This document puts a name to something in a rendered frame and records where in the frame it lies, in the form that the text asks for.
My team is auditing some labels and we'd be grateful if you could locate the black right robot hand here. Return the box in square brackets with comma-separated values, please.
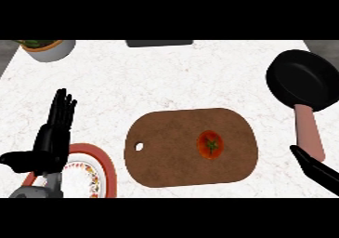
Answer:
[290, 144, 339, 199]

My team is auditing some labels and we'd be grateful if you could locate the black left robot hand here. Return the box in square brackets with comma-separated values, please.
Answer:
[0, 87, 79, 178]

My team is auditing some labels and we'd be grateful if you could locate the red tomato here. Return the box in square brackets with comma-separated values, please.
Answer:
[195, 129, 226, 161]

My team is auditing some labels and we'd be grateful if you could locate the brown wooden cutting board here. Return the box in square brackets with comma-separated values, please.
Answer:
[123, 107, 260, 189]

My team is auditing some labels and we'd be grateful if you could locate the grey plant pot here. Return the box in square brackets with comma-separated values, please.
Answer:
[11, 40, 78, 63]

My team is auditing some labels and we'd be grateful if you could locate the red-rimmed patterned plate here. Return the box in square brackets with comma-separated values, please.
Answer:
[22, 142, 119, 199]

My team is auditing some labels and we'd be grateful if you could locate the dark grey flat object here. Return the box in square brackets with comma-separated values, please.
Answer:
[126, 40, 195, 48]

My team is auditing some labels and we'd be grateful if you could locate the black pan with pink handle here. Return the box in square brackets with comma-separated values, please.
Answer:
[266, 48, 339, 163]

